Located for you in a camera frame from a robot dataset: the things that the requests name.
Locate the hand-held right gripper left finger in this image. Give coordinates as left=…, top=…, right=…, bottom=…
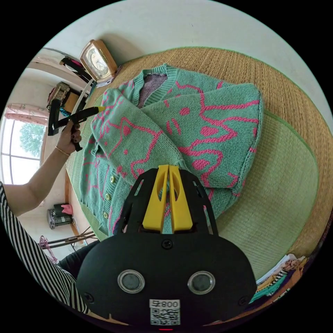
left=142, top=165, right=170, bottom=231

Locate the person's left forearm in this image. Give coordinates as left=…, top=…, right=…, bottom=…
left=0, top=145, right=71, bottom=217

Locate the wooden table clock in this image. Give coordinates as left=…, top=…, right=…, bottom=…
left=79, top=39, right=118, bottom=83

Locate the pile of clothes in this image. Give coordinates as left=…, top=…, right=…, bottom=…
left=249, top=254, right=310, bottom=310

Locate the window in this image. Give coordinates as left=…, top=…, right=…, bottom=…
left=0, top=117, right=47, bottom=186

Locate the person's body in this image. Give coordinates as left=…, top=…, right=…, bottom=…
left=0, top=182, right=101, bottom=315

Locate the cluttered wooden shelf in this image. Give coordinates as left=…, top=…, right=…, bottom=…
left=45, top=56, right=96, bottom=116

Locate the pink curtain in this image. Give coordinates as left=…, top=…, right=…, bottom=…
left=3, top=103, right=50, bottom=126

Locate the person's left hand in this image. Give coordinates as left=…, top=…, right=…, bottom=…
left=55, top=121, right=83, bottom=155

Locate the bed with woven mat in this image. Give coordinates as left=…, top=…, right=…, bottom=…
left=65, top=46, right=331, bottom=283

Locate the blue cardigan with pink print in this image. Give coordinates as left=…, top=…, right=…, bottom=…
left=79, top=63, right=265, bottom=237

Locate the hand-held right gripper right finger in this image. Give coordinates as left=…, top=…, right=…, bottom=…
left=169, top=165, right=194, bottom=233

